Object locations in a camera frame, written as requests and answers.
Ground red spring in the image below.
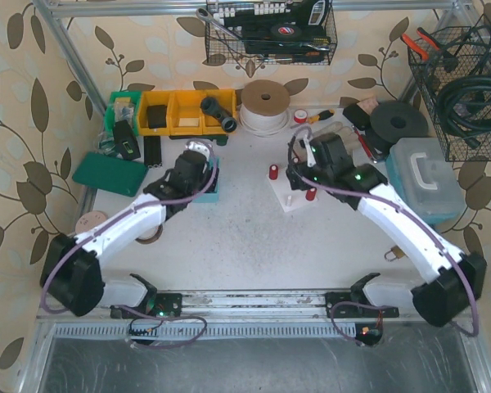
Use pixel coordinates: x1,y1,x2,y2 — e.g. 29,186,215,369
305,187,317,201
268,165,279,181

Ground blue plastic tray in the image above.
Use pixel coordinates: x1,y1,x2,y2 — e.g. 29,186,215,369
192,169,219,203

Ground white peg base plate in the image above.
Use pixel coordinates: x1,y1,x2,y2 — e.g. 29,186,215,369
267,165,318,213

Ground brown tape roll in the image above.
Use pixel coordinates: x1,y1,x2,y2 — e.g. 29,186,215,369
135,225,163,245

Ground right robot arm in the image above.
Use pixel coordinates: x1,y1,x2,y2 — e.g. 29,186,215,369
286,126,487,327

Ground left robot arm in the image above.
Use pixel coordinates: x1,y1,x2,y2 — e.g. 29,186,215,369
40,140,218,317

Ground black rectangular block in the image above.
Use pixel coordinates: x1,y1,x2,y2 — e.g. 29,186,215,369
143,136,162,169

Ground yellow storage bin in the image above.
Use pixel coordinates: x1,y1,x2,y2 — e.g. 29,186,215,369
137,89,237,138

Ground red white tape roll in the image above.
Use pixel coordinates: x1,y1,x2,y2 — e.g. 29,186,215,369
294,109,308,124

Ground beige work glove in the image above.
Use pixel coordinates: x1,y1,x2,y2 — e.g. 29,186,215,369
291,121,362,162

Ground yellow black screwdriver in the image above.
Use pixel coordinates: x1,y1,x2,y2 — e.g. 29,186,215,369
291,109,335,129

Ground dark grey pipe fitting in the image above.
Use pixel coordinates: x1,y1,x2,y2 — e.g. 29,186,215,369
200,97,237,133

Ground black box in bin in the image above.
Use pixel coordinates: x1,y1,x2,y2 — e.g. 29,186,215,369
146,105,167,129

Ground black green meter device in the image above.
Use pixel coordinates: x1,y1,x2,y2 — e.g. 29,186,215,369
113,120,141,160

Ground green cutting mat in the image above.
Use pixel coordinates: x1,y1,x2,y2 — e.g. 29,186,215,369
72,152,148,197

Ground green storage bin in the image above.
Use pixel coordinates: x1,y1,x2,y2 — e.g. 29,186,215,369
104,91,142,136

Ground black disc spool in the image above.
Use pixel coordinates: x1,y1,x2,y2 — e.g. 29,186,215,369
366,101,429,154

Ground blue clear toolbox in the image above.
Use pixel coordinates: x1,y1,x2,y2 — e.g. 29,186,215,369
385,138,466,225

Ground black tape roll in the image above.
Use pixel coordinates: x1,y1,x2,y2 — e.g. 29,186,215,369
269,23,302,42

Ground silver wrench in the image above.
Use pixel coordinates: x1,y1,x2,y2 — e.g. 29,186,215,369
196,8,242,41

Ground white cable spool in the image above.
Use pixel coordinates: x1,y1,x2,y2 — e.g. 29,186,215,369
239,79,291,138

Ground top wire basket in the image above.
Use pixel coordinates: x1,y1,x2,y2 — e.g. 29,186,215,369
196,1,337,70

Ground wire basket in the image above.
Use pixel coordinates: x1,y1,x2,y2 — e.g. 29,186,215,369
196,1,337,70
400,25,491,162

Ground coiled black hose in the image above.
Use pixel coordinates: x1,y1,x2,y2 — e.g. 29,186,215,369
437,71,491,138

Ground orange handled pliers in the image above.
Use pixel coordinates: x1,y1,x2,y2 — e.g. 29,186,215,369
400,26,443,61

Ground right wire basket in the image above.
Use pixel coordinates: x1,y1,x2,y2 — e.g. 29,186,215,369
400,25,491,162

